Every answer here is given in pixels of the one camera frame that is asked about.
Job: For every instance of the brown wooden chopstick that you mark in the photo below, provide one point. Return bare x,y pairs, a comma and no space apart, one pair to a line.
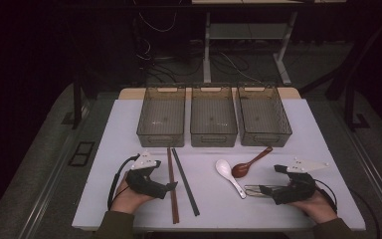
170,172
175,212

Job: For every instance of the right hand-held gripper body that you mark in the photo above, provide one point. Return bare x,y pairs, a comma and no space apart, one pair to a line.
295,192

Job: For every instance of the white table cover board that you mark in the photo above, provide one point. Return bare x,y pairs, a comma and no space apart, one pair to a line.
212,205

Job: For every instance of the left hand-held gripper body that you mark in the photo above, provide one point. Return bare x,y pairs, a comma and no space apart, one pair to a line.
142,184

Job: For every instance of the metal floor rail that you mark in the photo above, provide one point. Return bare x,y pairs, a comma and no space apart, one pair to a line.
371,172
46,189

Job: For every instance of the person's right hand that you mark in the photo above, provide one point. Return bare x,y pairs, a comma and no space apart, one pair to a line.
318,207

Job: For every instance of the clear brown storage bin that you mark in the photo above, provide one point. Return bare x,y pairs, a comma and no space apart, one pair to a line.
214,116
161,116
263,116

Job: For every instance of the person's left hand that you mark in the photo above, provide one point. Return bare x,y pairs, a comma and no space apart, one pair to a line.
126,199

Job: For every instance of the black metal stand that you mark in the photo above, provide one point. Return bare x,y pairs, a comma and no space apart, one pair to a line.
351,106
77,106

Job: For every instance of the white metal desk frame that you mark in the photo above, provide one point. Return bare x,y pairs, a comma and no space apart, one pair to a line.
247,31

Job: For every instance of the reddish brown spoon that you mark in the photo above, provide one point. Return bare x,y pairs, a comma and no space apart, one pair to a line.
240,170

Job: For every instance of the white ceramic spoon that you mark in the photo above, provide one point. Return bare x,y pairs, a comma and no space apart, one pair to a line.
225,169

